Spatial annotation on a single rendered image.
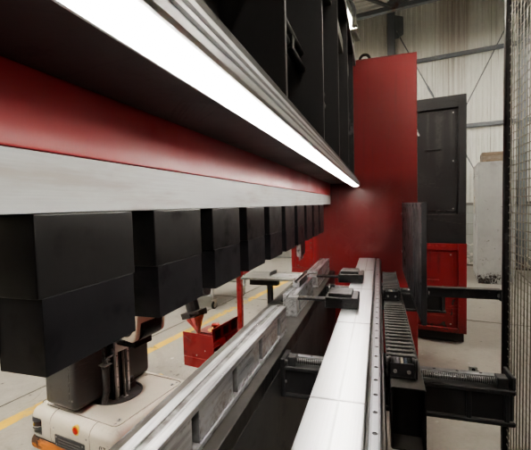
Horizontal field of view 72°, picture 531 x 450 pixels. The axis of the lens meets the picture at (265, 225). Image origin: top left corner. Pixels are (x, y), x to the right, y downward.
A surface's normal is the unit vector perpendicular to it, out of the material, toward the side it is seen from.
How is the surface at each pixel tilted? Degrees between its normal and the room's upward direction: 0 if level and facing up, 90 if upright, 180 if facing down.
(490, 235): 90
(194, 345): 90
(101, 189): 90
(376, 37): 90
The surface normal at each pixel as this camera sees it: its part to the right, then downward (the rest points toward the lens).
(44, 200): 0.96, -0.01
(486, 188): -0.44, 0.06
